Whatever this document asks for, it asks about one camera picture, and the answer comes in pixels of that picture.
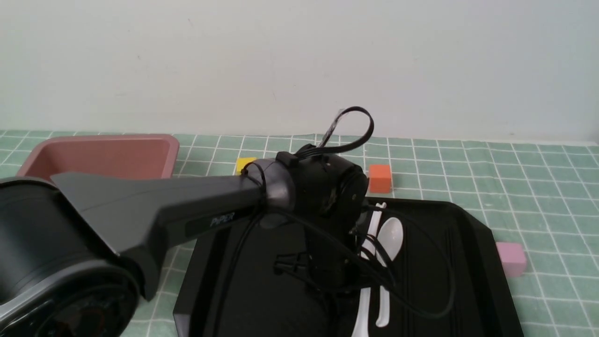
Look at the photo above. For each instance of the pink cube block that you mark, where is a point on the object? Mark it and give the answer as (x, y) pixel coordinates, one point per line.
(513, 258)

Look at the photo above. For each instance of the white ceramic soup spoon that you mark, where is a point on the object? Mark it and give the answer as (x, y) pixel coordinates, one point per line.
(362, 320)
(391, 238)
(373, 227)

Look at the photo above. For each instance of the green checkered tablecloth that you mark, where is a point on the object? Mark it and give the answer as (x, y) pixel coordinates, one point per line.
(545, 197)

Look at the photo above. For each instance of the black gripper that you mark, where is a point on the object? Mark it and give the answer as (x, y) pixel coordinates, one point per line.
(330, 262)

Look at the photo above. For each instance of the black plastic tray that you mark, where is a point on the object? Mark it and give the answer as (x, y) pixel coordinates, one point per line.
(261, 304)

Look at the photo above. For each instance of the yellow cube block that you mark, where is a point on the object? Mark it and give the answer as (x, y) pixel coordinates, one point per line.
(242, 162)

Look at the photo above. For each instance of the orange cube block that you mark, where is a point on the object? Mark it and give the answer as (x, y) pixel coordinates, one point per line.
(380, 178)

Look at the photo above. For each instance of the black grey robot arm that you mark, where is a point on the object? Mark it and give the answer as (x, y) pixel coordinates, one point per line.
(79, 252)

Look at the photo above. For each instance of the pink plastic bin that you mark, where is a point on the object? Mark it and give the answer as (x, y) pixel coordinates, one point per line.
(136, 156)

